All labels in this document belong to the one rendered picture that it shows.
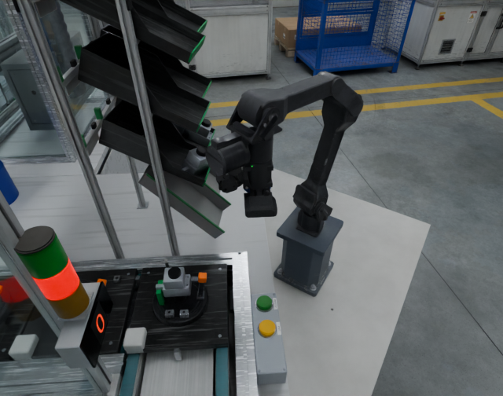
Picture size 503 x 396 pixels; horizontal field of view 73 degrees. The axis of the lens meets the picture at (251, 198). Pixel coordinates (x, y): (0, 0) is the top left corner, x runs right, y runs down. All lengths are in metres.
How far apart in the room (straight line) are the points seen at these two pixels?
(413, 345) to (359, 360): 1.14
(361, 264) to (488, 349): 1.23
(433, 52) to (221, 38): 3.04
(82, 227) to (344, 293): 0.95
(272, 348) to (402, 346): 1.31
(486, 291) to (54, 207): 2.36
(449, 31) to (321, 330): 5.29
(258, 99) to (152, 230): 0.80
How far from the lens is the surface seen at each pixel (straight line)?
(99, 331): 0.68
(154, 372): 0.93
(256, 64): 4.90
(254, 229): 1.25
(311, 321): 1.04
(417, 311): 2.26
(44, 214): 1.53
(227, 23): 4.69
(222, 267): 1.00
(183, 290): 0.86
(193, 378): 0.91
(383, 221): 1.38
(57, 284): 0.57
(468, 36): 6.18
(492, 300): 2.52
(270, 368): 0.86
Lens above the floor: 1.74
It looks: 40 degrees down
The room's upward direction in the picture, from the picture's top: straight up
